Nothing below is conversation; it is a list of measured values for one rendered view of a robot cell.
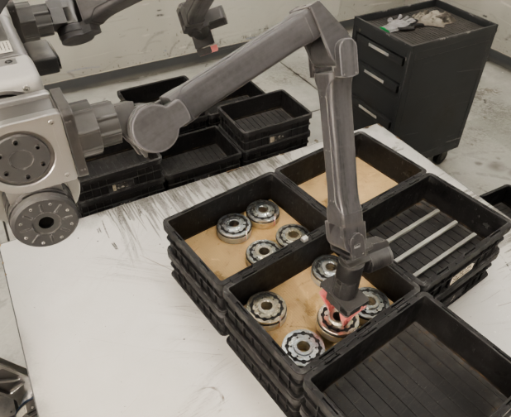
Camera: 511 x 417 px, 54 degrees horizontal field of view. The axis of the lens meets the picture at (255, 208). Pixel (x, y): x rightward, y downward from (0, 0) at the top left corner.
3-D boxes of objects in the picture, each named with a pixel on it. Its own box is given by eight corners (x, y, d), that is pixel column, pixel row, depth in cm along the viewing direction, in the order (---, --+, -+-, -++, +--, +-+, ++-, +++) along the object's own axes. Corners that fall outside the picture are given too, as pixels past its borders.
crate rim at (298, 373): (298, 383, 105) (299, 377, 103) (220, 294, 123) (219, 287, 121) (421, 294, 123) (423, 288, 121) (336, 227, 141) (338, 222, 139)
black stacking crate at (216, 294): (221, 316, 129) (219, 288, 122) (165, 250, 147) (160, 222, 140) (332, 251, 147) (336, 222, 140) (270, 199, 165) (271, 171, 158)
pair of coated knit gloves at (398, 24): (391, 35, 256) (392, 30, 254) (368, 23, 268) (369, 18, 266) (427, 27, 265) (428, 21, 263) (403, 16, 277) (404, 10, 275)
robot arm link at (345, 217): (303, 44, 98) (334, 39, 89) (327, 40, 100) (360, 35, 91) (322, 245, 111) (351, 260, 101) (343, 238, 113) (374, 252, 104)
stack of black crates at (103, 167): (93, 260, 234) (71, 184, 205) (78, 222, 254) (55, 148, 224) (173, 232, 249) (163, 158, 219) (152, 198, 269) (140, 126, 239)
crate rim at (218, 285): (219, 294, 123) (219, 287, 121) (160, 227, 141) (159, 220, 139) (336, 227, 141) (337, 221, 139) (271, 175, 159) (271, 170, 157)
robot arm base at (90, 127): (67, 151, 84) (48, 87, 76) (113, 139, 87) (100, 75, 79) (79, 179, 78) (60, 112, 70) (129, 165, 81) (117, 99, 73)
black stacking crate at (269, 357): (296, 405, 111) (299, 378, 104) (222, 317, 129) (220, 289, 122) (412, 318, 129) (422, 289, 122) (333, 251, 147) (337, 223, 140)
